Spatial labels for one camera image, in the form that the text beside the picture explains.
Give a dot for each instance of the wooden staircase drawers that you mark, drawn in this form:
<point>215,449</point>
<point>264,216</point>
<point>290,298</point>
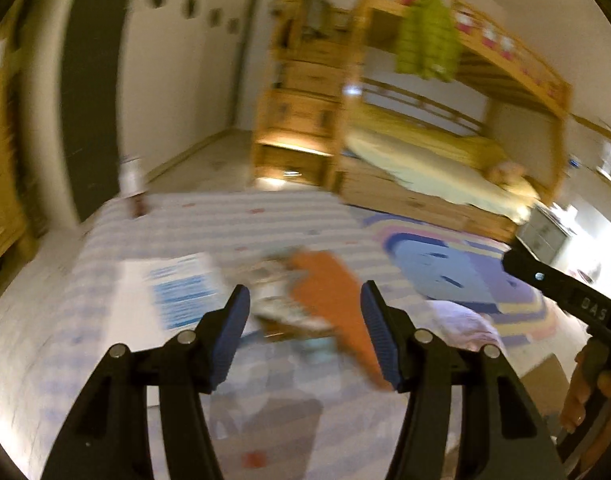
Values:
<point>297,131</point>

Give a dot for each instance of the white wardrobe with holes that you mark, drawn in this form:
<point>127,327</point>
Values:
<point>147,78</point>

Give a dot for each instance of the blue white milk carton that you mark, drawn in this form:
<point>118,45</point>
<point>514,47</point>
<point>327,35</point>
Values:
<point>271,277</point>

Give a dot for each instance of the plush toy on bed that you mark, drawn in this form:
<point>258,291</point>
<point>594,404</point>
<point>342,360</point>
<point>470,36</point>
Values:
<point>503,173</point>

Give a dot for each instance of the orange brown paper bag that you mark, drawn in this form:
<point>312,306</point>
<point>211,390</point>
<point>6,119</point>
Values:
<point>329,290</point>

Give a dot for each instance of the white brown spray bottle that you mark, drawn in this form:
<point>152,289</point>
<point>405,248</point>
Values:
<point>132,185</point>

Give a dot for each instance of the green puffer jacket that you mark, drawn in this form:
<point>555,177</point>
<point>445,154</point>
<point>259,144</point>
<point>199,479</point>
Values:
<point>428,44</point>

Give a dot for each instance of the wooden cabinet with drawers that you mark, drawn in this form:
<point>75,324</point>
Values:
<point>14,229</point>

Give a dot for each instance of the white paper sheet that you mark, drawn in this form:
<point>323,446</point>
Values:
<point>172,292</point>

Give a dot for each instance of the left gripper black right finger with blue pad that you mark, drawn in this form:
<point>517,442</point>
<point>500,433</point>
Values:
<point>503,435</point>

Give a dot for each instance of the wooden bunk bed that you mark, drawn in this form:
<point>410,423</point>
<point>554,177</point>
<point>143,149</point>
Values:
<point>502,91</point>

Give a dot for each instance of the yellow bed mattress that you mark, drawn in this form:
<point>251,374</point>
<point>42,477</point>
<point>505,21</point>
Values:
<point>438,163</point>

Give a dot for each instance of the small white drawer box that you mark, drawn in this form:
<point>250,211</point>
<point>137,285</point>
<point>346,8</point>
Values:
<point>544,235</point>

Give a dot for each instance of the blue checkered tablecloth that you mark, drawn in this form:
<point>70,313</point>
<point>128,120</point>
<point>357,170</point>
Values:
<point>279,415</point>

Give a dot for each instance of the pink white cloth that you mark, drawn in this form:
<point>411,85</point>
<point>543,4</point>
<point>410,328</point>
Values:
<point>464,328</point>

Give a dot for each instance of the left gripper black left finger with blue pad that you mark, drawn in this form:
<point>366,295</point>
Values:
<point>105,435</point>

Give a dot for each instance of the person's right hand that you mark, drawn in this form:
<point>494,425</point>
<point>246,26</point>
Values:
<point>573,412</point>

